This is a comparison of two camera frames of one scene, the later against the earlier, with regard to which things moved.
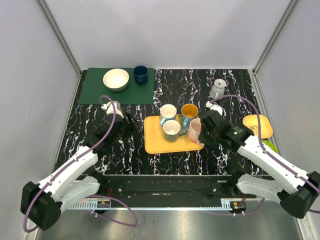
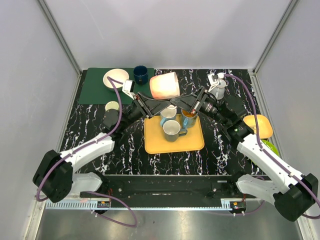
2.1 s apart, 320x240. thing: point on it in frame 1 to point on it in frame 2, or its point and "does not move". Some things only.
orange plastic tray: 155,141 does not move
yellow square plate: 251,122 does not move
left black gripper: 125,123 to 142,107
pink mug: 194,130 to 164,86
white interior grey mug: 172,130 does not move
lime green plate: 270,145 does not move
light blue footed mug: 218,89 does not move
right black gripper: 204,138 to 189,102
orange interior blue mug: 188,111 does not move
